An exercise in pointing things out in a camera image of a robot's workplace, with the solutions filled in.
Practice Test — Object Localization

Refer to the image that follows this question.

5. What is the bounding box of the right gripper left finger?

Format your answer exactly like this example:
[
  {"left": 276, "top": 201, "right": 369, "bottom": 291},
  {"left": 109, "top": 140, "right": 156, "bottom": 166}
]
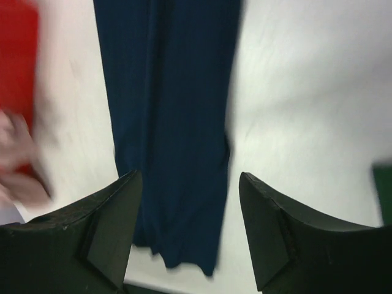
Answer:
[{"left": 1, "top": 171, "right": 142, "bottom": 294}]

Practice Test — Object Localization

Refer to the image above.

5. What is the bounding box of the navy blue t shirt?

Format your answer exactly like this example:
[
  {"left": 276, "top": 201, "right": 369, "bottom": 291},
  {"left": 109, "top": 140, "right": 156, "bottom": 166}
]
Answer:
[{"left": 94, "top": 0, "right": 242, "bottom": 277}]

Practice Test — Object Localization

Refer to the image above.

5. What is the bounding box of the dusty pink t shirt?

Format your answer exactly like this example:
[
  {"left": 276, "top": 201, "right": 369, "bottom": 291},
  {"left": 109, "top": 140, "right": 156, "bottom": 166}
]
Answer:
[{"left": 1, "top": 110, "right": 51, "bottom": 208}]

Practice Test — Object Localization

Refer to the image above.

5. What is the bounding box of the red plastic bin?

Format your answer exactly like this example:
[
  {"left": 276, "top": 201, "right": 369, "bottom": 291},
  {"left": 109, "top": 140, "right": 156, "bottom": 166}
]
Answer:
[{"left": 0, "top": 0, "right": 42, "bottom": 175}]

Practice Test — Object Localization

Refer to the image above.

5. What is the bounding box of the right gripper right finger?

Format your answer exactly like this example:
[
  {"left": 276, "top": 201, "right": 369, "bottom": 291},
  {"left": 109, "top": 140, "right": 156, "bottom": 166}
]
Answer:
[{"left": 239, "top": 172, "right": 391, "bottom": 293}]

